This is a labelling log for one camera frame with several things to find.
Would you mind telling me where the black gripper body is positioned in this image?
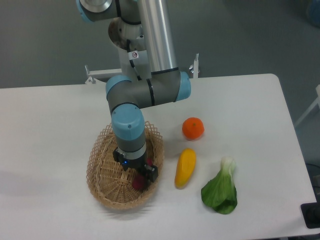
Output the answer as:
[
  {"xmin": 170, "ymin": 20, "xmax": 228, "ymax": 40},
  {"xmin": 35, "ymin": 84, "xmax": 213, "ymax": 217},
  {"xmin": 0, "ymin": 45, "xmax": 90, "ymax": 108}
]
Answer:
[{"xmin": 119, "ymin": 148, "xmax": 147, "ymax": 170}]

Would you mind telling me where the purple sweet potato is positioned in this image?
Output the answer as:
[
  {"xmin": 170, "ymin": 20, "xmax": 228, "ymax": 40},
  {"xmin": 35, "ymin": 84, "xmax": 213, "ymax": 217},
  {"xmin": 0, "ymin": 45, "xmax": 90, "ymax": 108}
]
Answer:
[{"xmin": 131, "ymin": 168, "xmax": 152, "ymax": 191}]

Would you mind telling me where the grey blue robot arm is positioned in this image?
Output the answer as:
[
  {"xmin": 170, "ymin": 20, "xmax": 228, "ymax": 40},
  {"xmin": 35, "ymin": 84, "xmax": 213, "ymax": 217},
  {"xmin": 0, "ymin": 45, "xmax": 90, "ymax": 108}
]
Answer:
[{"xmin": 76, "ymin": 0, "xmax": 191, "ymax": 182}]

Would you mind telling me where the woven wicker basket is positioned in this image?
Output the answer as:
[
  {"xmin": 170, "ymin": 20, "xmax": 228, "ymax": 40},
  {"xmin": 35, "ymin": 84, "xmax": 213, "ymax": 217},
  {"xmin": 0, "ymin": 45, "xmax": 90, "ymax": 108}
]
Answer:
[{"xmin": 86, "ymin": 121, "xmax": 164, "ymax": 210}]

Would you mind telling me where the yellow mango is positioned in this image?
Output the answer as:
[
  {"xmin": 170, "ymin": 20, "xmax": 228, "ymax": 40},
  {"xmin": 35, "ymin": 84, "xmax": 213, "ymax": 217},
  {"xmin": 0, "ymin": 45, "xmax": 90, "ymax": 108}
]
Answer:
[{"xmin": 174, "ymin": 148, "xmax": 197, "ymax": 189}]

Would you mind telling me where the orange tangerine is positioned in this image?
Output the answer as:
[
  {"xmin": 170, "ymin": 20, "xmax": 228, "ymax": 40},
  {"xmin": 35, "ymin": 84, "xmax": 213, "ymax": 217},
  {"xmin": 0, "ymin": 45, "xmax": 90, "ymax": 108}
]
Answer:
[{"xmin": 182, "ymin": 117, "xmax": 205, "ymax": 140}]

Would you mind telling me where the green bok choy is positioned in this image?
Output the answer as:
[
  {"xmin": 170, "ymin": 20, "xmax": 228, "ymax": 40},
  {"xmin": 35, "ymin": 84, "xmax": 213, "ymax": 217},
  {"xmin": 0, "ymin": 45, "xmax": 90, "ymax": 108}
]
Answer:
[{"xmin": 201, "ymin": 156, "xmax": 238, "ymax": 215}]

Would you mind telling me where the black box at table edge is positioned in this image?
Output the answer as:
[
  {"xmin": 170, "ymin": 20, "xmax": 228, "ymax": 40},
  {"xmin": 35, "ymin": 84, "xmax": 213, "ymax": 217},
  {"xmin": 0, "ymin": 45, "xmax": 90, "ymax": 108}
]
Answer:
[{"xmin": 300, "ymin": 202, "xmax": 320, "ymax": 229}]

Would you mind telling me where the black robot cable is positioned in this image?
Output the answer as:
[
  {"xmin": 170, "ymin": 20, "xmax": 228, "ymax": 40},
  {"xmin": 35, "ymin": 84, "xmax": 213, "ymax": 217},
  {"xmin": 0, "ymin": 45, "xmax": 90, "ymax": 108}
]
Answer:
[{"xmin": 126, "ymin": 39, "xmax": 143, "ymax": 81}]

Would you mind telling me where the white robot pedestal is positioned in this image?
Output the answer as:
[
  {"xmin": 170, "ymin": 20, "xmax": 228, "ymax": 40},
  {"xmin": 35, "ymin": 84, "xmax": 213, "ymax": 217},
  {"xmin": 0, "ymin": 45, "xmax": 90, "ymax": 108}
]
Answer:
[{"xmin": 84, "ymin": 17, "xmax": 201, "ymax": 85}]

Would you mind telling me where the white frame at right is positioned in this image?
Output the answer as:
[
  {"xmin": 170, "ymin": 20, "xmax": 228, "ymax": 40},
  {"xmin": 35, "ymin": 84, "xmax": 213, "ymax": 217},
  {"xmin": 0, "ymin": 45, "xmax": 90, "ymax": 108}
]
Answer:
[{"xmin": 293, "ymin": 85, "xmax": 320, "ymax": 129}]

